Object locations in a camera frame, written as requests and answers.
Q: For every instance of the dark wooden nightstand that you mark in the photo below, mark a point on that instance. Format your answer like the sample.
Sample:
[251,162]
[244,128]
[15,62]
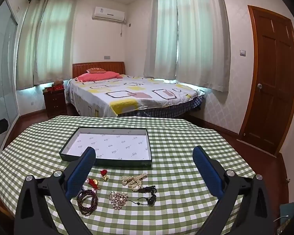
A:
[55,102]

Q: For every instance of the blue plaid bed skirt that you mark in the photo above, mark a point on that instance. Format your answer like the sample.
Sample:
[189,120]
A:
[166,107]

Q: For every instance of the small red cushion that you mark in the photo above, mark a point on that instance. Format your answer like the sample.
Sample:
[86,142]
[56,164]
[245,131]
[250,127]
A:
[96,70]

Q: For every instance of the wall light switch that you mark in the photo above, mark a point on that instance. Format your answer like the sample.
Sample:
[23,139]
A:
[242,52]

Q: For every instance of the brown wooden door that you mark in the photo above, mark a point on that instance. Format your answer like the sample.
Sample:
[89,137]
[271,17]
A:
[272,78]

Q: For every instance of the wooden bed headboard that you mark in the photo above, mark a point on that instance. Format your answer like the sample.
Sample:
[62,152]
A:
[98,65]

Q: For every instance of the green tray with white lining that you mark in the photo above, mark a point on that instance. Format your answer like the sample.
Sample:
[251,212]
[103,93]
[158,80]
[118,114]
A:
[117,144]

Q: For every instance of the white patterned bedsheet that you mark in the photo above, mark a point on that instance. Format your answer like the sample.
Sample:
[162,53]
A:
[137,90]

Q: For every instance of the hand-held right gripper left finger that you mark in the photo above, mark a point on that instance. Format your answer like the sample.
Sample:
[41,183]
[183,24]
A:
[80,175]

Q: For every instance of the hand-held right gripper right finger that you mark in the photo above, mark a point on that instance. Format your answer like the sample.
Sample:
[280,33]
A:
[208,175]

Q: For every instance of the white air conditioner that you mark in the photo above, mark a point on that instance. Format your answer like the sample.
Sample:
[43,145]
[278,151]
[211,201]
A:
[108,13]

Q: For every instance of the white curtain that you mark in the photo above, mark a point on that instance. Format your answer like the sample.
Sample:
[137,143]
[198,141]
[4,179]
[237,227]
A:
[56,41]
[201,34]
[161,34]
[27,49]

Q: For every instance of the pink pillow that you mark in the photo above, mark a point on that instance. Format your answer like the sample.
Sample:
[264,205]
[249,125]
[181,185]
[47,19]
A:
[98,76]

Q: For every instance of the red knot charm gold bell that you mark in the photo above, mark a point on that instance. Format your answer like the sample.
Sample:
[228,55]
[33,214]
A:
[103,174]

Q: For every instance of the brown plush toy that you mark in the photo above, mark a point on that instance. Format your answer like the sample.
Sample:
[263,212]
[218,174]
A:
[57,82]

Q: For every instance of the green checked tablecloth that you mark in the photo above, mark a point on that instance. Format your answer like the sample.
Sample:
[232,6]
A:
[186,151]

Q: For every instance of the frosted glass wardrobe door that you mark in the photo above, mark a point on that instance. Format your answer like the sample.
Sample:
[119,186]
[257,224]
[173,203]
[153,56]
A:
[5,78]

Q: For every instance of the pearl flower brooch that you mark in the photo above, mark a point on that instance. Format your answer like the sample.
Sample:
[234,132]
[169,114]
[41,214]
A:
[117,197]

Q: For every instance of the teal flat object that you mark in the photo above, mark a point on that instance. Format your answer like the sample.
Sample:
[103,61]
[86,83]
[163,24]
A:
[287,210]

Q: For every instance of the red knot pendant gold coin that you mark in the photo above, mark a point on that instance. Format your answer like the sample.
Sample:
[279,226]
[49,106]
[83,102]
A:
[93,182]

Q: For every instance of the red box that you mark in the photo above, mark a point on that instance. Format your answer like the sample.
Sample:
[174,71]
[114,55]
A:
[57,87]

